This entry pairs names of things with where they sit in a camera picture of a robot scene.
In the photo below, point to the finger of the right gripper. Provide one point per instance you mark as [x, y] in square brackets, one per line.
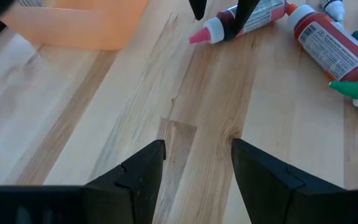
[197, 7]
[245, 9]

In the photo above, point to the large green-capped food coloring bottle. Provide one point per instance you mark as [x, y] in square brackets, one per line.
[348, 88]

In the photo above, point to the orange translucent plastic bin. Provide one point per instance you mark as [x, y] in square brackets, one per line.
[73, 28]

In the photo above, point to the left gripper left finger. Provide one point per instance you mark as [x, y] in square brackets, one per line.
[135, 193]

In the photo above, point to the large orange-capped food coloring bottle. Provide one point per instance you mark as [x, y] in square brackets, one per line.
[331, 46]

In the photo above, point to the small blue food coloring bottle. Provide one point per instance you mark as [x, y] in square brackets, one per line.
[336, 12]

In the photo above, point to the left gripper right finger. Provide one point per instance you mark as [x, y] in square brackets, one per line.
[269, 193]

